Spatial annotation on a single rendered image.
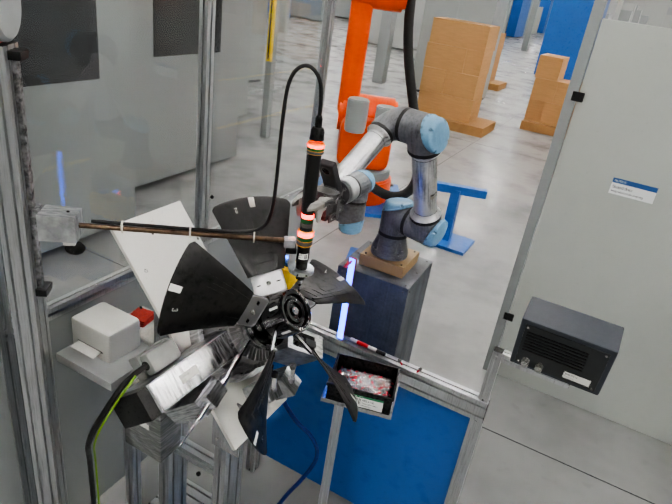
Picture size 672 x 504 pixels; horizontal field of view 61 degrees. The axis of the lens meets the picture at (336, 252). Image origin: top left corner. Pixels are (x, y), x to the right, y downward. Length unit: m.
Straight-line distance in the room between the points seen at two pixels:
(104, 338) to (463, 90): 8.14
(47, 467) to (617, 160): 2.68
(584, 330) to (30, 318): 1.51
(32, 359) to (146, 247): 0.44
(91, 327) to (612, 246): 2.43
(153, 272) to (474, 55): 8.15
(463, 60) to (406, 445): 7.77
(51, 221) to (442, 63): 8.37
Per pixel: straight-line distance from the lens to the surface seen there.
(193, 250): 1.36
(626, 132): 3.05
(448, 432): 2.09
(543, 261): 3.26
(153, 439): 1.89
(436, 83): 9.55
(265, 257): 1.58
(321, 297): 1.66
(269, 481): 2.71
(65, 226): 1.56
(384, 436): 2.23
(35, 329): 1.74
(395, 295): 2.20
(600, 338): 1.73
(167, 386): 1.42
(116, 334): 1.88
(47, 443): 2.00
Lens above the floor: 2.04
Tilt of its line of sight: 26 degrees down
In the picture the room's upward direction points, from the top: 8 degrees clockwise
